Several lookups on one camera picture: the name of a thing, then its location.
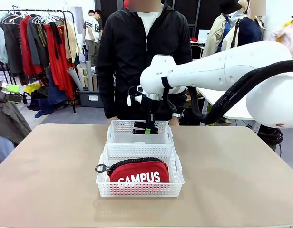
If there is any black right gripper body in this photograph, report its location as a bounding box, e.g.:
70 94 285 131
142 98 161 121

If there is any red Campus zipper pouch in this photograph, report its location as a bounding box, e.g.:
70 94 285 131
95 157 171 190

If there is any person's left forearm black sleeve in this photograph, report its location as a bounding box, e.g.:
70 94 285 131
171 47 194 116

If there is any person's right forearm black sleeve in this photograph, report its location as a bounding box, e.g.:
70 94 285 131
96 71 117 120

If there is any white perforated plastic basket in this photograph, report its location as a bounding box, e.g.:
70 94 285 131
95 143 185 198
106 119 175 145

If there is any person in black jacket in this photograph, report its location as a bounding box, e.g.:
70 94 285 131
96 0 194 126

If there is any dark grey storage bin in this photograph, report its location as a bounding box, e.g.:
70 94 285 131
78 90 105 108

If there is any tall grey paper roll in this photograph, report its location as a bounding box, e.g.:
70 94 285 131
85 60 94 92

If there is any beige paper roll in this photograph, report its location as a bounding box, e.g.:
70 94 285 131
76 63 87 90

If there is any white table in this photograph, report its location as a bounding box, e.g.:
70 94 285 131
195 87 262 134

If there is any person in white jersey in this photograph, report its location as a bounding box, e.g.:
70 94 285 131
82 9 104 68

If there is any mannequin in beige trench coat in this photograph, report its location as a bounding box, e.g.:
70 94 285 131
201 0 233 59

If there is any dark blue garment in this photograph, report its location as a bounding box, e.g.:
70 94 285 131
34 68 68 119

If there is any long red hanging dress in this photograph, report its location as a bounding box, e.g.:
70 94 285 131
43 23 75 99

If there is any beige hanging garment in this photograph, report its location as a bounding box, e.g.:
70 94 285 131
62 19 80 64

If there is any yellow garment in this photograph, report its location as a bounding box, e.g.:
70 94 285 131
23 82 42 95

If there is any mannequin in navy top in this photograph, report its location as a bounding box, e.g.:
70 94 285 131
222 0 266 50

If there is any grey hanging jacket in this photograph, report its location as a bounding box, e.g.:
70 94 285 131
27 16 50 67

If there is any red hanging jacket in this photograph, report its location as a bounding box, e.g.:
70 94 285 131
19 15 44 77

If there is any grey cloth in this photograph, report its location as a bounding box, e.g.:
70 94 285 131
0 99 32 145

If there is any bright green box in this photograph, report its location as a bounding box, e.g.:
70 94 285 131
0 82 20 94

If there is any dark brown hanging coat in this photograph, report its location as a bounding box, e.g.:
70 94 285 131
0 16 24 75

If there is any mannequin in pink top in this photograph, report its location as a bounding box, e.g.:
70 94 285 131
269 9 293 61

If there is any black metal clothes rack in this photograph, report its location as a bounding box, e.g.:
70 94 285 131
0 8 77 114

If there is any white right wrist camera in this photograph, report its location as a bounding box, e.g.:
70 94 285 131
126 93 143 107

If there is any black cable coil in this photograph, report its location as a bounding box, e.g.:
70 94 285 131
256 124 284 158

